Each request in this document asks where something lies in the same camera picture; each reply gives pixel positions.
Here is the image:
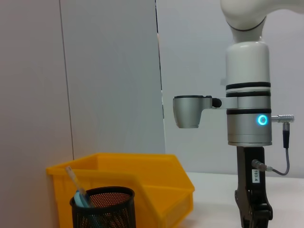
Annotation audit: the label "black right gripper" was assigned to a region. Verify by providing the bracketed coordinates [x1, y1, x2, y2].
[234, 146, 273, 228]

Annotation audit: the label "blue scissors with sheath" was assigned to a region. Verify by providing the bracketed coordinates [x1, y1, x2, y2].
[74, 189, 89, 208]

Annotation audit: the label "clear plastic ruler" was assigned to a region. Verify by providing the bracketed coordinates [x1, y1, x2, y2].
[65, 166, 95, 208]

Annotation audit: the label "black mesh pen holder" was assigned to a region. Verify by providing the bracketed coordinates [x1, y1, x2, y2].
[69, 186, 136, 228]

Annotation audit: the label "yellow plastic bin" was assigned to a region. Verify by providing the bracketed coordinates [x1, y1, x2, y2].
[46, 152, 195, 228]

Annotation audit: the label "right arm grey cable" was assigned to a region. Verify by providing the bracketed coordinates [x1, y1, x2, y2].
[251, 114, 295, 177]

